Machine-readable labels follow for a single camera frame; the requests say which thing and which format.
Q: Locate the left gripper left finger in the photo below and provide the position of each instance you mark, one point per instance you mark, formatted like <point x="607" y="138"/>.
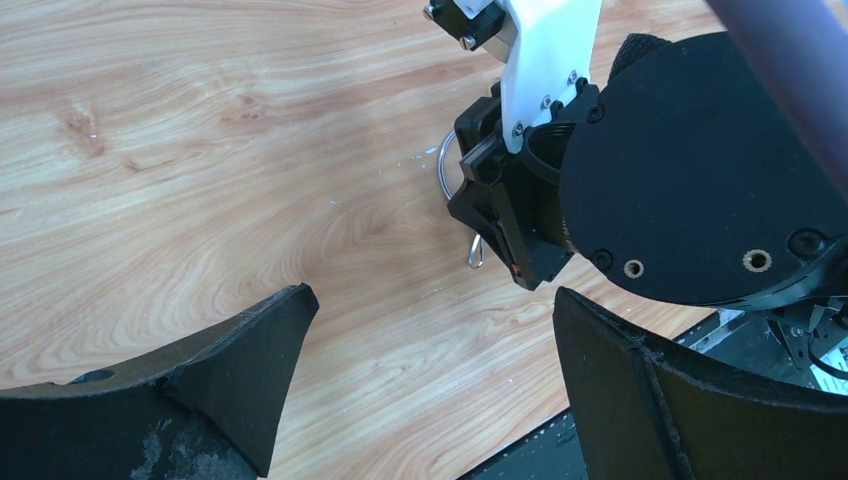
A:
<point x="206" y="406"/>

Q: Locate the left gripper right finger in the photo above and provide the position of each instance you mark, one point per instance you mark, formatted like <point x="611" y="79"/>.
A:
<point x="696" y="404"/>

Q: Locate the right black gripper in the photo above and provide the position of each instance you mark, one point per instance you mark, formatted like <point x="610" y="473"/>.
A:
<point x="681" y="181"/>

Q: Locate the silver wire keyring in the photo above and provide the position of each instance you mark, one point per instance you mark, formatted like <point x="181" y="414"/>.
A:
<point x="450" y="178"/>

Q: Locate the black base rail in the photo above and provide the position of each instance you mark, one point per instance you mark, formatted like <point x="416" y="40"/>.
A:
<point x="729" y="371"/>

